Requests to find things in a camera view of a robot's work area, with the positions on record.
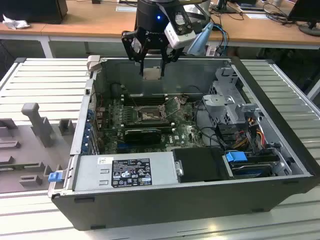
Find crumpled white paper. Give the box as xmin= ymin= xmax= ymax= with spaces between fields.
xmin=1 ymin=13 xmax=31 ymax=30

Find black RAM slot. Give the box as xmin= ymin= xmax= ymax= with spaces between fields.
xmin=123 ymin=98 xmax=166 ymax=106
xmin=122 ymin=119 xmax=171 ymax=125
xmin=123 ymin=93 xmax=167 ymax=100
xmin=121 ymin=123 xmax=175 ymax=129

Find wooden office desk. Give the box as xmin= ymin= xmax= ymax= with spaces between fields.
xmin=208 ymin=0 xmax=320 ymax=51
xmin=0 ymin=0 xmax=220 ymax=59

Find grey case latch handle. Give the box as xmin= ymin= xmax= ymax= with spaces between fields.
xmin=86 ymin=54 xmax=102 ymax=74

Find black plastic shroud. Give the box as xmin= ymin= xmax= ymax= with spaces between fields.
xmin=171 ymin=147 xmax=230 ymax=183

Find metal drive cage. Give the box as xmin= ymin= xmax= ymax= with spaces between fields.
xmin=201 ymin=66 xmax=263 ymax=126

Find silver power supply handle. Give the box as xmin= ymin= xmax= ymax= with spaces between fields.
xmin=174 ymin=160 xmax=185 ymax=177

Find blue case latch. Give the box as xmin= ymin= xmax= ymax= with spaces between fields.
xmin=49 ymin=171 xmax=63 ymax=183

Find blue bracket clip strip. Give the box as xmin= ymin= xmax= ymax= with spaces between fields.
xmin=83 ymin=108 xmax=95 ymax=154

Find grey power supply unit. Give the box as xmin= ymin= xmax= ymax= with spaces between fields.
xmin=73 ymin=151 xmax=181 ymax=193

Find silver CPU plate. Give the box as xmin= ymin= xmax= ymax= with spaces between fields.
xmin=142 ymin=66 xmax=162 ymax=81

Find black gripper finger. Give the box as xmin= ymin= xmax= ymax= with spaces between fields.
xmin=121 ymin=30 xmax=146 ymax=76
xmin=160 ymin=46 xmax=185 ymax=77

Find white paper sheets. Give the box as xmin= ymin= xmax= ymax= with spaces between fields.
xmin=237 ymin=2 xmax=270 ymax=20

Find black monitor with stand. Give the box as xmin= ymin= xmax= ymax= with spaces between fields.
xmin=286 ymin=0 xmax=320 ymax=38

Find black round monitor foot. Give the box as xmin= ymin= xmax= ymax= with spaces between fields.
xmin=211 ymin=0 xmax=238 ymax=14

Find black computer box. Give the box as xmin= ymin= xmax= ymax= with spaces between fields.
xmin=0 ymin=0 xmax=69 ymax=25

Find black open PC case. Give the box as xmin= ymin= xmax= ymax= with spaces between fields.
xmin=47 ymin=55 xmax=320 ymax=231

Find grey parts rack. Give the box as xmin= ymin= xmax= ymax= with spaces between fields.
xmin=0 ymin=102 xmax=78 ymax=195

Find green motherboard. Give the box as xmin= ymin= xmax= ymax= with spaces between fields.
xmin=93 ymin=96 xmax=209 ymax=155

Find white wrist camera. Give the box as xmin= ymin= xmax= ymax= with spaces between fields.
xmin=164 ymin=11 xmax=196 ymax=50

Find hard disk drive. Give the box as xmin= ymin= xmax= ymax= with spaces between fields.
xmin=230 ymin=161 xmax=273 ymax=180

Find yellow red wire bundle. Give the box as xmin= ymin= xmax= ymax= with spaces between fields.
xmin=233 ymin=117 xmax=266 ymax=151

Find blue cable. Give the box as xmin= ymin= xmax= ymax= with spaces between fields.
xmin=211 ymin=22 xmax=229 ymax=58

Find blue disk carrier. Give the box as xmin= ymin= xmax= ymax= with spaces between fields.
xmin=224 ymin=150 xmax=248 ymax=179

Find white furniture leg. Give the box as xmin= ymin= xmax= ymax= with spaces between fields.
xmin=306 ymin=78 xmax=320 ymax=101

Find black graphics card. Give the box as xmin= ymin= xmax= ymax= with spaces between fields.
xmin=123 ymin=128 xmax=163 ymax=146

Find CPU socket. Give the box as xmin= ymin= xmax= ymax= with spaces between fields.
xmin=136 ymin=105 xmax=167 ymax=121

